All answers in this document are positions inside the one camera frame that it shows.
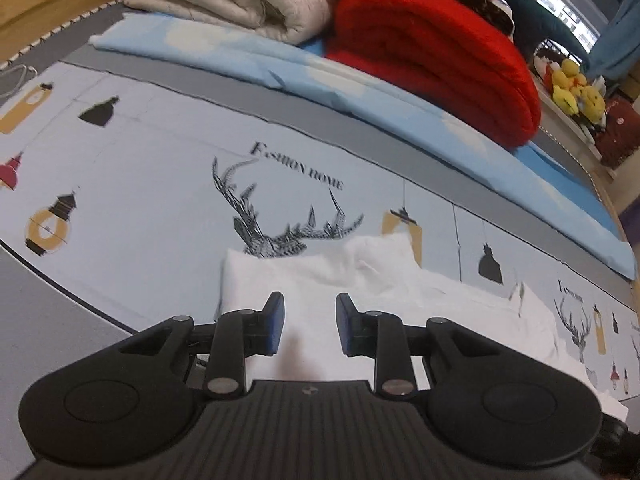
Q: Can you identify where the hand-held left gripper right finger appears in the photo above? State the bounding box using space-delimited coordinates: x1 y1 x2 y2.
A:
335 292 501 401

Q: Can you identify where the cream folded blanket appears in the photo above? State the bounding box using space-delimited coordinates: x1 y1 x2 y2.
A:
122 0 366 45

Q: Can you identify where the dark red bag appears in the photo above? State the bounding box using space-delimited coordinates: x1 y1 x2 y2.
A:
597 95 640 171

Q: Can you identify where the white long-sleeve shirt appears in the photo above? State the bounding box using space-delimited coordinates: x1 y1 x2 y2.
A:
217 232 628 421

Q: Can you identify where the wooden bed headboard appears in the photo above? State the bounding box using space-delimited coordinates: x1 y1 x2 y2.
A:
0 0 136 63

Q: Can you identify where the deer-print light blue sheet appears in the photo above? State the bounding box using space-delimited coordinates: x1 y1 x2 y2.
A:
0 60 640 411

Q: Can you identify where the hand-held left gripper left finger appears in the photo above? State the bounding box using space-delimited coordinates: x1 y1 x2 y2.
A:
120 291 287 401

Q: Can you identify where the yellow plush toy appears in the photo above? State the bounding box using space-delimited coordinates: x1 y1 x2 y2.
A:
575 82 607 126
549 57 588 111

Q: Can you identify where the white cable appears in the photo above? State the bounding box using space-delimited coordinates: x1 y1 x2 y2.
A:
0 65 38 98

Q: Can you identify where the dark teal shark plush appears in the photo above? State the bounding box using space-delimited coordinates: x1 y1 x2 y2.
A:
490 0 593 63

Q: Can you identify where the blue curtain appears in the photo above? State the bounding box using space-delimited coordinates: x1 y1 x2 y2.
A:
585 0 640 81

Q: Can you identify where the red folded blanket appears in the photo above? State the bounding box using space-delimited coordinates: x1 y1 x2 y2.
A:
325 0 543 150

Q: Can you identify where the light blue folded quilt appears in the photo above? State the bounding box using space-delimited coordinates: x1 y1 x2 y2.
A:
89 12 638 281

